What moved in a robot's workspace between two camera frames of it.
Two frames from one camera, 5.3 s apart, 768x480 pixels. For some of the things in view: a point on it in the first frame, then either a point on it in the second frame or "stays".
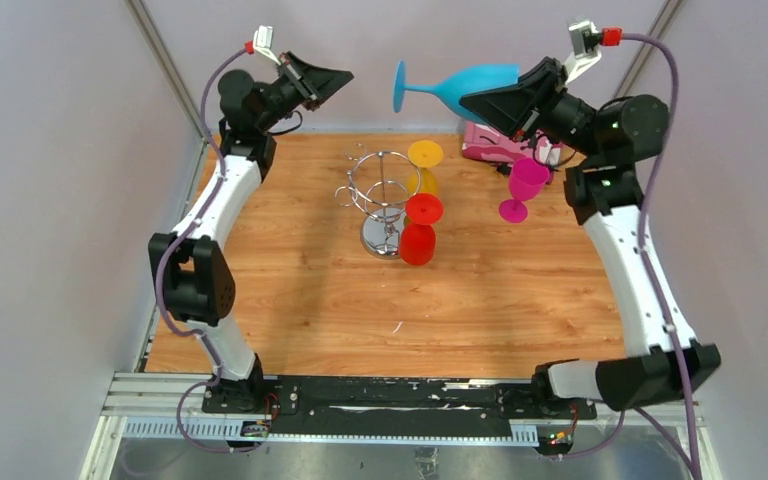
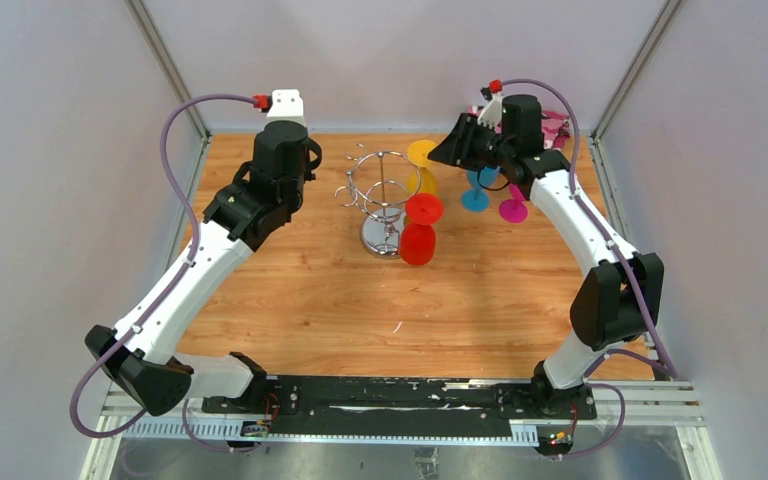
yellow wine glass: x=424 y=154 stays
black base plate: x=392 y=406 stays
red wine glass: x=418 y=238 stays
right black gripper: x=521 y=107 → x=457 y=147
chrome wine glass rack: x=381 y=184 stays
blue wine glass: x=456 y=85 → x=477 y=198
